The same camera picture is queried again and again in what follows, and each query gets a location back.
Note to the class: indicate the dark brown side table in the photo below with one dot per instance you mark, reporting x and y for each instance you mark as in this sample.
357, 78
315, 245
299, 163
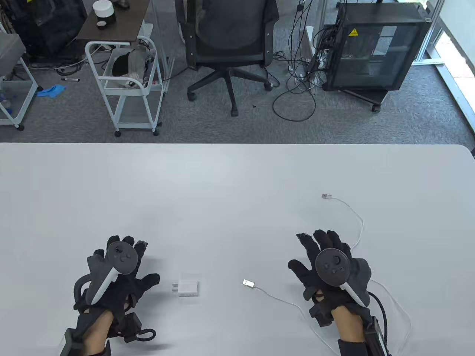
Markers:
111, 31

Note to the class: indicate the large black case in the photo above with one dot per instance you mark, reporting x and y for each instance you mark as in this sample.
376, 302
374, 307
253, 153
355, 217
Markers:
48, 26

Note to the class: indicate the person's right hand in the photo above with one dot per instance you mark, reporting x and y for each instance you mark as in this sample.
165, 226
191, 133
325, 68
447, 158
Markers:
326, 241

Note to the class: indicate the white charger head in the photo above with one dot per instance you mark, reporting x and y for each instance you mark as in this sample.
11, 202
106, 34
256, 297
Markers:
188, 289

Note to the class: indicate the black glove sensor box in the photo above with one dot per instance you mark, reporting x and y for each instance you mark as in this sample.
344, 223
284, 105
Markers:
321, 315
131, 326

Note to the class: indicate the blue gloves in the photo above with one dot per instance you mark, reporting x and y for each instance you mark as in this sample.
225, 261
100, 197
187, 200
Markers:
52, 91

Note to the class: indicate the black marker pen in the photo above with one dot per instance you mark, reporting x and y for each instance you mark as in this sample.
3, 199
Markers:
70, 79

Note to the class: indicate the white round jar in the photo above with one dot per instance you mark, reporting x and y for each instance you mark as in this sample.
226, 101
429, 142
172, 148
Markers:
104, 9

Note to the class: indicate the white rolling cart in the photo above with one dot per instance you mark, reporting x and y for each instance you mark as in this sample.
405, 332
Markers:
126, 89

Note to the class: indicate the person's left hand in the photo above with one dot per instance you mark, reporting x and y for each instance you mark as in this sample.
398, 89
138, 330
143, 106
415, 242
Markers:
137, 285

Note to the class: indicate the black office chair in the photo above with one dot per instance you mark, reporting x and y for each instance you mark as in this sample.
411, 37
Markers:
230, 37

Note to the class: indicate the white cart with grey box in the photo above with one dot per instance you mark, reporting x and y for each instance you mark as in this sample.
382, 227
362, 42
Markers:
11, 48

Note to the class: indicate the person's right forearm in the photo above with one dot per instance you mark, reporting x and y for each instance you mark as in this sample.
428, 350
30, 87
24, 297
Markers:
347, 322

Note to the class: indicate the person's left forearm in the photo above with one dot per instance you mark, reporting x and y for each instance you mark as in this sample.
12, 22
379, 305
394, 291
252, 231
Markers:
98, 330

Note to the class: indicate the black computer cabinet on wheels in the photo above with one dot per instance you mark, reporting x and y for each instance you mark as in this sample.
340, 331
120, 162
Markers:
371, 55

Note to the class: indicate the aluminium frame post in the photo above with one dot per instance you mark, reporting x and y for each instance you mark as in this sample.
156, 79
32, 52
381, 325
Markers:
432, 37

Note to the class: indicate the grey and white hand controller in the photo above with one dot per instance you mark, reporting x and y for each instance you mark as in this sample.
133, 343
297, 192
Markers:
124, 257
332, 267

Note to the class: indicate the white power strip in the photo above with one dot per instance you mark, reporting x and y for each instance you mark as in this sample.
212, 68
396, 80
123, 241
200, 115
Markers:
309, 40

